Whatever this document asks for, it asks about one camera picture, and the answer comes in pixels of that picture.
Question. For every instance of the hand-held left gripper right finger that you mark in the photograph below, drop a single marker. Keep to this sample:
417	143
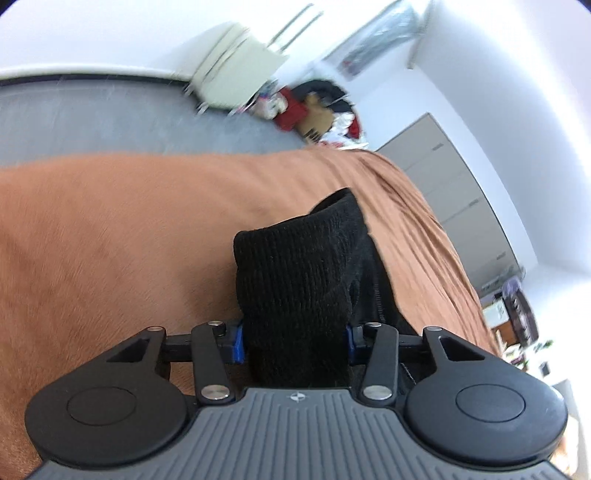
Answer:
351	344

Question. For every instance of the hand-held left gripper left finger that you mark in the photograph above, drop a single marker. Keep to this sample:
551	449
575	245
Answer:
238	344

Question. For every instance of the black pants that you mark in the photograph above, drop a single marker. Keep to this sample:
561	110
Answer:
295	286

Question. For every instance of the brown blanket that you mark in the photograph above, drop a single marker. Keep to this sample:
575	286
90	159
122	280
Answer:
115	240

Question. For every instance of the grey wardrobe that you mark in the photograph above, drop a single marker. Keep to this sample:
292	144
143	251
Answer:
452	184

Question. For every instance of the small potted plant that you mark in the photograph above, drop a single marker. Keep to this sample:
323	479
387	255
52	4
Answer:
545	345

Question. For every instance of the white clothing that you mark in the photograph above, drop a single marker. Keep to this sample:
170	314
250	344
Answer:
339	131

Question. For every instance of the red cloth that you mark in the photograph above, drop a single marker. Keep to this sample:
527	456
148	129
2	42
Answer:
291	115

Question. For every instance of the white bag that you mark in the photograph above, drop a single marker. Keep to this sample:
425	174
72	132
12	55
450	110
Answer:
265	104

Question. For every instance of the cream suitcase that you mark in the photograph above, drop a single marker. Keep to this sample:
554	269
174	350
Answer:
235	69

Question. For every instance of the wall poster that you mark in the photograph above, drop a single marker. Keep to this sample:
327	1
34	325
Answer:
383	32

